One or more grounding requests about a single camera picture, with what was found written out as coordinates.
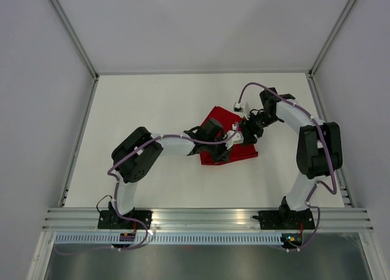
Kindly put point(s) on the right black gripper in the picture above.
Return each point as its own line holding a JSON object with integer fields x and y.
{"x": 248, "y": 130}

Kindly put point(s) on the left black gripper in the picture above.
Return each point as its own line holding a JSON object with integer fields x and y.
{"x": 223, "y": 154}

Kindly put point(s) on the red cloth napkin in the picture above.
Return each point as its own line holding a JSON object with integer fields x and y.
{"x": 238, "y": 152}

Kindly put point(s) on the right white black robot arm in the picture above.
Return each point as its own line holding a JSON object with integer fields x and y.
{"x": 319, "y": 155}

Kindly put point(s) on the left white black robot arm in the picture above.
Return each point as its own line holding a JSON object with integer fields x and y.
{"x": 136, "y": 155}

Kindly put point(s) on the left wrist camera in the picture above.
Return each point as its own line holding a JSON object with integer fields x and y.
{"x": 234, "y": 136}

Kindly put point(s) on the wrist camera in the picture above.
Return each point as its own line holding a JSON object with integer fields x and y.
{"x": 234, "y": 136}
{"x": 240, "y": 107}

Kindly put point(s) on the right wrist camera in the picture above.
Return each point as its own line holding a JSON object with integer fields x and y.
{"x": 240, "y": 107}

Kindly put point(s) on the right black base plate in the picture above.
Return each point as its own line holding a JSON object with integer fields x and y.
{"x": 292, "y": 220}

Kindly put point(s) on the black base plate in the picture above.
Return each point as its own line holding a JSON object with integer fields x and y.
{"x": 292, "y": 220}
{"x": 108, "y": 219}

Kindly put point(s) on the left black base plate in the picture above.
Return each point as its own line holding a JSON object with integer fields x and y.
{"x": 108, "y": 219}

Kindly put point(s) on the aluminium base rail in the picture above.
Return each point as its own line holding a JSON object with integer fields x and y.
{"x": 202, "y": 220}

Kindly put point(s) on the white slotted cable duct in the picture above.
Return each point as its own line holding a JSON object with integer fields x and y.
{"x": 172, "y": 238}

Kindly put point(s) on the right aluminium frame post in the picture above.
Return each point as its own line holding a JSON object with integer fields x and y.
{"x": 335, "y": 30}

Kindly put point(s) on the aluminium frame post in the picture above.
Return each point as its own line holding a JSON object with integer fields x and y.
{"x": 71, "y": 33}
{"x": 335, "y": 30}

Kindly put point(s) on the left aluminium frame post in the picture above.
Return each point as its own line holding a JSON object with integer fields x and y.
{"x": 71, "y": 33}

